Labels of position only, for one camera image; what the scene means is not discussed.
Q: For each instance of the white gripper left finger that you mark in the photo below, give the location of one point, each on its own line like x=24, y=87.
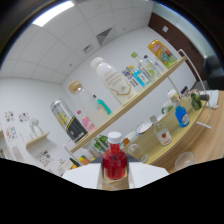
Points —
x=83, y=175

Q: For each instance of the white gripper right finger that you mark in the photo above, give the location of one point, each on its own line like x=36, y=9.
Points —
x=146, y=173

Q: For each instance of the red syrup bottle white cap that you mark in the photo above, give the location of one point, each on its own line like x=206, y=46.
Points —
x=115, y=161

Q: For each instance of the clear bottle green cap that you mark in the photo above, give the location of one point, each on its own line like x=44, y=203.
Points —
x=145, y=68

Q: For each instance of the white cup green print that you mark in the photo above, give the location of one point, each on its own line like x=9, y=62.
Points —
x=167, y=106

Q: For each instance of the orange pot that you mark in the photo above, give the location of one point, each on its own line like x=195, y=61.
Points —
x=84, y=160

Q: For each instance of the green potted plant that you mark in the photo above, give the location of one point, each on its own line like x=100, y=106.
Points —
x=101, y=142

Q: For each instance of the clear glass with ice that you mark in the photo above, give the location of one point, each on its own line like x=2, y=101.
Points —
x=185, y=161

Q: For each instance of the red rimmed bowl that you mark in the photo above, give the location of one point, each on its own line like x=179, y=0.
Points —
x=144, y=127

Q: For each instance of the small pink bottle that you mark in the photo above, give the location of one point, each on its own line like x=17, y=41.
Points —
x=87, y=123

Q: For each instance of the black and yellow can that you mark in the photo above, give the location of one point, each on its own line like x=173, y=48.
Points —
x=70, y=121

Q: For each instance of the white figurine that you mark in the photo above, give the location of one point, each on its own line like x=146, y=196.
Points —
x=36, y=128

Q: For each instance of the blue liquid bottle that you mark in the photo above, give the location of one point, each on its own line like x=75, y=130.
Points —
x=182, y=115

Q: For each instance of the tall glass bottle wooden lid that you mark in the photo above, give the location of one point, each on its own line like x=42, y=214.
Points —
x=86, y=103

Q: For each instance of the small teal bottle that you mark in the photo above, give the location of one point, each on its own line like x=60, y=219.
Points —
x=104, y=106

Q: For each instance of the glass jar of limes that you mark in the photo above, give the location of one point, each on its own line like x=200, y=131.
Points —
x=196, y=100

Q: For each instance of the light blue bottle yellow cap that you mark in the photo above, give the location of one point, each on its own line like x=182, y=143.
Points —
x=140, y=77

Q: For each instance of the large white bottle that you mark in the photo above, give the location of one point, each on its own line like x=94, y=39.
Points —
x=115, y=81

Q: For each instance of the black chair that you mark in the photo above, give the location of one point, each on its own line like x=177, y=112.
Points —
x=215, y=71

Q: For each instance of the brown door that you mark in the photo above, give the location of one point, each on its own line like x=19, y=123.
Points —
x=180, y=35

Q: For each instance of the white frame wooden shelf rack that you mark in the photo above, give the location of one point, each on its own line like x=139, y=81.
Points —
x=181, y=138

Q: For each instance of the wooden wall shelf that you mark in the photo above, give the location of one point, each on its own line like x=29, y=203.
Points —
x=37, y=140

